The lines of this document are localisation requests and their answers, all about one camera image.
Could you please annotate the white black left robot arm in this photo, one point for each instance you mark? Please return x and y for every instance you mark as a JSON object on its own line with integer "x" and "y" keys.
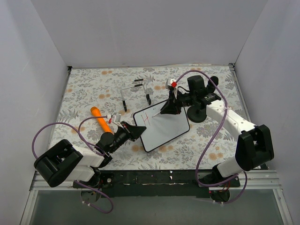
{"x": 65, "y": 161}

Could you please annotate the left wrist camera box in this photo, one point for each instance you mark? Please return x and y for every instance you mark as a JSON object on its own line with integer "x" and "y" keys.
{"x": 116, "y": 118}

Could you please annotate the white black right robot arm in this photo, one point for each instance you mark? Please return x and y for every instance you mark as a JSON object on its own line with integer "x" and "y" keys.
{"x": 254, "y": 143}

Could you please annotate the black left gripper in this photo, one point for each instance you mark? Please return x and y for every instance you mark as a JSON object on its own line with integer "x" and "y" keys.
{"x": 128, "y": 131}

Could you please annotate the black microphone on stand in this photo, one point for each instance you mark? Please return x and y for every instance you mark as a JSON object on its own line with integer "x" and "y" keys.
{"x": 212, "y": 83}

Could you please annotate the black microphone stand base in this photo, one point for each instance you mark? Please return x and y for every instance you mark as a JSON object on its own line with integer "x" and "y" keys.
{"x": 196, "y": 115}

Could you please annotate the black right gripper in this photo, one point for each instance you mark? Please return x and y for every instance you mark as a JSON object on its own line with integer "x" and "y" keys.
{"x": 175, "y": 105}

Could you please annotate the orange toy microphone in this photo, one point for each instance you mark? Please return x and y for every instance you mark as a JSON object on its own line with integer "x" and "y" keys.
{"x": 96, "y": 113}

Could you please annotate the black framed whiteboard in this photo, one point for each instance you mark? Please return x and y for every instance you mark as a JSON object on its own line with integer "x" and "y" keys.
{"x": 162, "y": 128}

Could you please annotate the black front mounting rail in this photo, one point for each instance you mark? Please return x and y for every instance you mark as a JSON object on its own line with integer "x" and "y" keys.
{"x": 126, "y": 183}

